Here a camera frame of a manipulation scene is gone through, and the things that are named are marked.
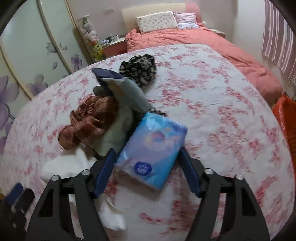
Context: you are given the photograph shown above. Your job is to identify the floral white pillow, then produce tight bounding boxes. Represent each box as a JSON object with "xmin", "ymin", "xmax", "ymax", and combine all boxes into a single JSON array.
[{"xmin": 135, "ymin": 11, "xmax": 178, "ymax": 34}]

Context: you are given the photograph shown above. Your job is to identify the white crumpled tissue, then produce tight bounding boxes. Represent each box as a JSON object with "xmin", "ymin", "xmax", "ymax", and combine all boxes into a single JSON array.
[{"xmin": 41, "ymin": 147, "xmax": 126, "ymax": 232}]

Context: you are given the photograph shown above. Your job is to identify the salmon pink duvet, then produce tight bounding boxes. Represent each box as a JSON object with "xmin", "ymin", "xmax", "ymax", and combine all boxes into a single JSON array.
[{"xmin": 125, "ymin": 27, "xmax": 283, "ymax": 104}]

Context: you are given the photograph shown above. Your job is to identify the pink bedside table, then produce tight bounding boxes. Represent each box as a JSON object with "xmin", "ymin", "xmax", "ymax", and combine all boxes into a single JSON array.
[{"xmin": 103, "ymin": 38, "xmax": 127, "ymax": 58}]

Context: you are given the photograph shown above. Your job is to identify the floral wardrobe sliding doors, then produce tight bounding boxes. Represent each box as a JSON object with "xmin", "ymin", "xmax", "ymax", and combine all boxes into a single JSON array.
[{"xmin": 1, "ymin": 0, "xmax": 90, "ymax": 153}]

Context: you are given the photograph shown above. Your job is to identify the floral pink tablecloth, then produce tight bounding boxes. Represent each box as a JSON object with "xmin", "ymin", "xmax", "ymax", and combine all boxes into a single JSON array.
[{"xmin": 1, "ymin": 45, "xmax": 295, "ymax": 240}]

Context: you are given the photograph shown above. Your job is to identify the blue tissue pack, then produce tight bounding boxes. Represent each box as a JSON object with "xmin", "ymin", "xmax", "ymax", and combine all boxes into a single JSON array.
[{"xmin": 115, "ymin": 113, "xmax": 188, "ymax": 190}]

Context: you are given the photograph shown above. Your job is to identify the red brown plaid cloth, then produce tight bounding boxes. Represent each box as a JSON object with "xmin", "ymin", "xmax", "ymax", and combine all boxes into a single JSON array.
[{"xmin": 58, "ymin": 96, "xmax": 119, "ymax": 150}]

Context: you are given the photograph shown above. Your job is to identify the beige pink headboard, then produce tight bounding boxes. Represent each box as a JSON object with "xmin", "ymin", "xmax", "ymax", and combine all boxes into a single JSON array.
[{"xmin": 121, "ymin": 2, "xmax": 202, "ymax": 32}]

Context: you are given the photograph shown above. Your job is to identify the orange laundry basket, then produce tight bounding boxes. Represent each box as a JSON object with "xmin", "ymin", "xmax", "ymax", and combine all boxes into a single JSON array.
[{"xmin": 271, "ymin": 94, "xmax": 296, "ymax": 163}]

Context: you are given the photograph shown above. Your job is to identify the wall power outlet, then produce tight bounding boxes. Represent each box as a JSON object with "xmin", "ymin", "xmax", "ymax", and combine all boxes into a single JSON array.
[{"xmin": 103, "ymin": 7, "xmax": 114, "ymax": 14}]

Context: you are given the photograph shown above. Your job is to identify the plush toy hanging stack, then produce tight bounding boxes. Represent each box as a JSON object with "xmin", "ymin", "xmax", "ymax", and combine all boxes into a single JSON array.
[{"xmin": 80, "ymin": 16, "xmax": 104, "ymax": 62}]

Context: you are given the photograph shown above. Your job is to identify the pink striped curtain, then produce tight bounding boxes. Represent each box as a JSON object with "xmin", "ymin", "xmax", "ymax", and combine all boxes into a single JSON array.
[{"xmin": 261, "ymin": 1, "xmax": 295, "ymax": 78}]

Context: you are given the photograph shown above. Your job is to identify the pink striped pillow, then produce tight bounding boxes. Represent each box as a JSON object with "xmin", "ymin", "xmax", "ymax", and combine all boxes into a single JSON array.
[{"xmin": 174, "ymin": 11, "xmax": 199, "ymax": 29}]

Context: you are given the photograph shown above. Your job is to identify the grey blue snack packet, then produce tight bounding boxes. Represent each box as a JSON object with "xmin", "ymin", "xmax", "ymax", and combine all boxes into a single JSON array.
[{"xmin": 92, "ymin": 68, "xmax": 152, "ymax": 113}]

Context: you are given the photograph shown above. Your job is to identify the black white patterned scrunchie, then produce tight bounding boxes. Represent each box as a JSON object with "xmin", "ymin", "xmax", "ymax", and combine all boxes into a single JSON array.
[{"xmin": 119, "ymin": 54, "xmax": 157, "ymax": 89}]

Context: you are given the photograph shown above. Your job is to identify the white mug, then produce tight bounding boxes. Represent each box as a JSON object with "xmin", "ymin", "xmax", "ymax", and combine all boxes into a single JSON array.
[{"xmin": 111, "ymin": 35, "xmax": 119, "ymax": 42}]

